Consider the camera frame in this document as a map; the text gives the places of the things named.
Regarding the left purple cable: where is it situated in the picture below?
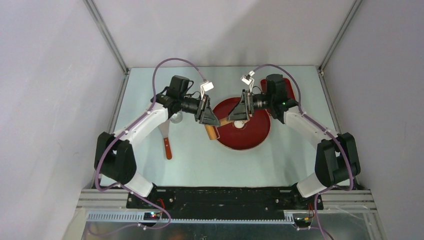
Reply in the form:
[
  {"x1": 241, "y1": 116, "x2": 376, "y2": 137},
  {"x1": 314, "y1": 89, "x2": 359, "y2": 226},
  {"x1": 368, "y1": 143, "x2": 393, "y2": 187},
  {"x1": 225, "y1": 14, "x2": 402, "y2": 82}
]
[{"x1": 94, "y1": 57, "x2": 208, "y2": 231}]

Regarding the rectangular red tray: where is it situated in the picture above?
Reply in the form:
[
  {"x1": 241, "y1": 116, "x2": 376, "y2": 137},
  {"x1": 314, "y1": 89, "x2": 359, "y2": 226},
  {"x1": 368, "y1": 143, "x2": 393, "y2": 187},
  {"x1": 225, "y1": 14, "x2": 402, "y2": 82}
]
[{"x1": 260, "y1": 77, "x2": 296, "y2": 99}]

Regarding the white dough ball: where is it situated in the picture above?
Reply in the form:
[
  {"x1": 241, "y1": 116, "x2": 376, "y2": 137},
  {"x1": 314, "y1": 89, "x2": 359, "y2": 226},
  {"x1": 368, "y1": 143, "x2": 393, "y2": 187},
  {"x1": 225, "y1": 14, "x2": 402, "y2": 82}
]
[{"x1": 233, "y1": 120, "x2": 245, "y2": 129}]

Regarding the aluminium frame front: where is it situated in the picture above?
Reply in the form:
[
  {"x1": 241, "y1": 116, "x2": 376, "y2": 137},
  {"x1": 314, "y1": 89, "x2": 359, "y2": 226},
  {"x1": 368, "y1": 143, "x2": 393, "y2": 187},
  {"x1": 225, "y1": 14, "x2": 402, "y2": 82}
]
[{"x1": 77, "y1": 187, "x2": 377, "y2": 224}]

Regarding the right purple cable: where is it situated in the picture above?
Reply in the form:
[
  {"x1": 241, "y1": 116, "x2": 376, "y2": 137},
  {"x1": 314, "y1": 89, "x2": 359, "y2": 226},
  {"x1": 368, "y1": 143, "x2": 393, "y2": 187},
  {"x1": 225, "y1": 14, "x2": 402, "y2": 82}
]
[{"x1": 253, "y1": 63, "x2": 355, "y2": 239}]

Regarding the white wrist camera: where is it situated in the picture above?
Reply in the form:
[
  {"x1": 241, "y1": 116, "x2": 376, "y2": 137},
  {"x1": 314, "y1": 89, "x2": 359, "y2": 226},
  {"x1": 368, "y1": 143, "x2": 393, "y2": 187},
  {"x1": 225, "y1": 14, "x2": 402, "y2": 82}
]
[
  {"x1": 240, "y1": 70, "x2": 255, "y2": 92},
  {"x1": 200, "y1": 81, "x2": 214, "y2": 98}
]

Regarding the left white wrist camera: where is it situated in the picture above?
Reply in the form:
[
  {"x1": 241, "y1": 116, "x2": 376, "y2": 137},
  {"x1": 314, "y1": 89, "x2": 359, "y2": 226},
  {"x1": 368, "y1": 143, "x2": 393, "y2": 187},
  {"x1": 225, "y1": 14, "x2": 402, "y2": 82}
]
[{"x1": 200, "y1": 81, "x2": 214, "y2": 98}]

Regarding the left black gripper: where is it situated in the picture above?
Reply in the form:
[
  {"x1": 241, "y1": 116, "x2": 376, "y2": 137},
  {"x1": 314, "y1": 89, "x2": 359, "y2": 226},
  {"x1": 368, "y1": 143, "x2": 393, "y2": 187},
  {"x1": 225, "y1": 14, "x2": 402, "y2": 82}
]
[{"x1": 178, "y1": 94, "x2": 220, "y2": 127}]

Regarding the round red plate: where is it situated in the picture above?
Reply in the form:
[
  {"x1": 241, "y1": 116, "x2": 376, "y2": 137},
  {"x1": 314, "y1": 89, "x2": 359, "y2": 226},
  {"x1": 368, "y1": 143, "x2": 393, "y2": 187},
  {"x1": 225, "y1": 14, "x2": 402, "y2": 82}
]
[{"x1": 214, "y1": 109, "x2": 271, "y2": 151}]

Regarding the purple cable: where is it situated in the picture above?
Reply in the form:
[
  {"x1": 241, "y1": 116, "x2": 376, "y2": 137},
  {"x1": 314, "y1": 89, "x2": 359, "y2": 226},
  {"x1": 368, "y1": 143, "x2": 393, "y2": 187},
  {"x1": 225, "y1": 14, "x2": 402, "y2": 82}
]
[
  {"x1": 94, "y1": 57, "x2": 208, "y2": 231},
  {"x1": 253, "y1": 63, "x2": 355, "y2": 239}
]

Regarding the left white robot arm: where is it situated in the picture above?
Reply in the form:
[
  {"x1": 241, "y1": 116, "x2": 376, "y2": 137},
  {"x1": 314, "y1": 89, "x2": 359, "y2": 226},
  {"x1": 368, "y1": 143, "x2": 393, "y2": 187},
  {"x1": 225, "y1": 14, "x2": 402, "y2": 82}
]
[{"x1": 94, "y1": 75, "x2": 220, "y2": 208}]

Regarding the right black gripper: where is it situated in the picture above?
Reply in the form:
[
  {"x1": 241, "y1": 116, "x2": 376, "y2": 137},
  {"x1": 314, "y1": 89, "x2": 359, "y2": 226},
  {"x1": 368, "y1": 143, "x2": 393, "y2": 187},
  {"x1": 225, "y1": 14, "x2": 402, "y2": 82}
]
[{"x1": 226, "y1": 90, "x2": 273, "y2": 122}]

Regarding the metal scraper red handle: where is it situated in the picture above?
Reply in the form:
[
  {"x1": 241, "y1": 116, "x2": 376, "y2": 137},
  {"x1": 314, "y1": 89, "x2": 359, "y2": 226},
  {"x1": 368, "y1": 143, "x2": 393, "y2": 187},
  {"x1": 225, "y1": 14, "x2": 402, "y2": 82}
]
[{"x1": 158, "y1": 120, "x2": 173, "y2": 160}]

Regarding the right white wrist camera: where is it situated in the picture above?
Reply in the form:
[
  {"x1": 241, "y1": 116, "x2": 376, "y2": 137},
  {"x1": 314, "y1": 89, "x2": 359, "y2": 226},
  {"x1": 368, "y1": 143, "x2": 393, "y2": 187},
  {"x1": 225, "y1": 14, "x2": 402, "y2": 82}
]
[{"x1": 240, "y1": 70, "x2": 255, "y2": 92}]

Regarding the wooden double-ended roller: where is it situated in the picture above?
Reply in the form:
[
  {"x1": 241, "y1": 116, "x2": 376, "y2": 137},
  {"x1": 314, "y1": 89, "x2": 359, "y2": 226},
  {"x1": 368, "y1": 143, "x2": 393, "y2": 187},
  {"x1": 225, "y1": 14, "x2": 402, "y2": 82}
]
[{"x1": 204, "y1": 118, "x2": 233, "y2": 141}]

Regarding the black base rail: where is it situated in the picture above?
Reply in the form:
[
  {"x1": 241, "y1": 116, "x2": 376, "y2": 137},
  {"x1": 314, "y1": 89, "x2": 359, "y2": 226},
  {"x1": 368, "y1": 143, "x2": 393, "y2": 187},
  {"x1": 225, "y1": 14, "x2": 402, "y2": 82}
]
[{"x1": 147, "y1": 186, "x2": 324, "y2": 221}]

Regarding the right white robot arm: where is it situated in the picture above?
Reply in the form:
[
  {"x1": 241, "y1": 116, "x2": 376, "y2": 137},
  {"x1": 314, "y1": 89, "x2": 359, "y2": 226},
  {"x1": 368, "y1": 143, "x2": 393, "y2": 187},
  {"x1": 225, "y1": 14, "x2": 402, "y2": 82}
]
[{"x1": 226, "y1": 74, "x2": 361, "y2": 209}]

